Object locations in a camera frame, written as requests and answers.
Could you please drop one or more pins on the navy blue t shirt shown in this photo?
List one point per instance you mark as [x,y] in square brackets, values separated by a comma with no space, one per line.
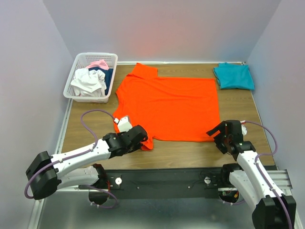
[108,76]

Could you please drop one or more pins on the pink t shirt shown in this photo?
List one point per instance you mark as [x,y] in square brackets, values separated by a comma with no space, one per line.
[101,64]

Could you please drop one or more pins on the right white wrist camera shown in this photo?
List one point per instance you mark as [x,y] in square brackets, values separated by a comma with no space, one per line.
[243,127]

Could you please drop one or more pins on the white plastic laundry basket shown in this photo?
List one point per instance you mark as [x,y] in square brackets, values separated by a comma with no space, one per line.
[82,60]

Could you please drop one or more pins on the aluminium extrusion frame rail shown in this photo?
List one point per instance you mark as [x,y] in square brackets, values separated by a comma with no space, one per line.
[166,156]

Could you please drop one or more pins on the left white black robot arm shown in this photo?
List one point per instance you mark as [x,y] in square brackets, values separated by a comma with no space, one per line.
[45,173]

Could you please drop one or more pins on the white crumpled t shirt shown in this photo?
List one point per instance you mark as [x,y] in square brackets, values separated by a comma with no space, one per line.
[89,83]

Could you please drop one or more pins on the orange t shirt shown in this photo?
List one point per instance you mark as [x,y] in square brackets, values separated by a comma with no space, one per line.
[168,108]

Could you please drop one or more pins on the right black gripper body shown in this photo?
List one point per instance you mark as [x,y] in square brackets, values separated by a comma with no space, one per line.
[221,140]

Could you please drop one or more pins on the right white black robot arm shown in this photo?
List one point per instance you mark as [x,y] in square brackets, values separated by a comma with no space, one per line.
[271,207]

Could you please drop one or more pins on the teal t shirt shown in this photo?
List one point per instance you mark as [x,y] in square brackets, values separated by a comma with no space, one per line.
[233,76]

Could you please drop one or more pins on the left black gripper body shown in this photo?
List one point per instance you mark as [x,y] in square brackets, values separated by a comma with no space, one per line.
[135,148]

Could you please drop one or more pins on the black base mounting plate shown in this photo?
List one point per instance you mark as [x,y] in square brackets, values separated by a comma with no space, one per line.
[167,183]

